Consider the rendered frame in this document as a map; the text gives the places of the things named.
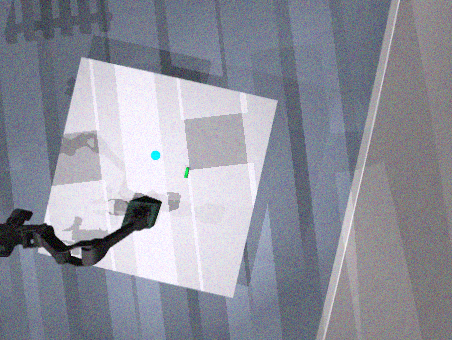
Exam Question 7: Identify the cyan circle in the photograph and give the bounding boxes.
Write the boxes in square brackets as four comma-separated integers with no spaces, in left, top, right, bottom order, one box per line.
[151,151,160,160]

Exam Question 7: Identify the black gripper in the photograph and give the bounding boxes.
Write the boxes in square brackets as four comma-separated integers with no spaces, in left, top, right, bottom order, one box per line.
[0,208,33,257]

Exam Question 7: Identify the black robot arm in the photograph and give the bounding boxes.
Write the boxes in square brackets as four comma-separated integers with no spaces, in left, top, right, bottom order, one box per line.
[0,207,149,267]

